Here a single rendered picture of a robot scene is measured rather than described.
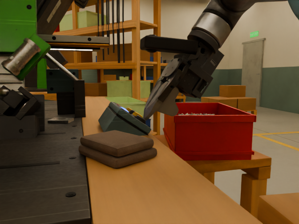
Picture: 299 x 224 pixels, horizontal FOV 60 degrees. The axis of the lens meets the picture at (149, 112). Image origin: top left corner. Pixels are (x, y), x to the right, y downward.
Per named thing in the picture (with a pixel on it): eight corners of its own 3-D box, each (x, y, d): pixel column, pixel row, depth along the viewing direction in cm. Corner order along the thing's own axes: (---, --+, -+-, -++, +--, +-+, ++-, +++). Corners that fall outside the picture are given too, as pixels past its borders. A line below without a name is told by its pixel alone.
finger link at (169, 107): (166, 134, 53) (191, 96, 53) (143, 118, 51) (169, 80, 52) (162, 130, 56) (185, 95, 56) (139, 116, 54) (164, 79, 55)
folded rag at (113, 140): (77, 154, 40) (76, 135, 40) (118, 144, 46) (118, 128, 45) (115, 170, 33) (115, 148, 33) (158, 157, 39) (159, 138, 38)
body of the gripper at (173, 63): (199, 102, 53) (230, 53, 54) (166, 78, 51) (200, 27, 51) (184, 98, 61) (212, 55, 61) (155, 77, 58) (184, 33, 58)
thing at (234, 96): (236, 111, 735) (236, 85, 724) (256, 115, 661) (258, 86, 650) (199, 113, 692) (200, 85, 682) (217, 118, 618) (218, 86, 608)
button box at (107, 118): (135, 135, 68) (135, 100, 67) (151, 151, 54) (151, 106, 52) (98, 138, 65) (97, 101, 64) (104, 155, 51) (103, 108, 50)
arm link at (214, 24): (211, 8, 51) (193, 17, 59) (198, 27, 51) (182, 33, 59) (237, 32, 53) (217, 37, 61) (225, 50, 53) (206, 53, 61)
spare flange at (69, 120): (74, 120, 70) (74, 118, 70) (68, 123, 66) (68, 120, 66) (54, 120, 70) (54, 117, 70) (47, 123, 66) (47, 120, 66)
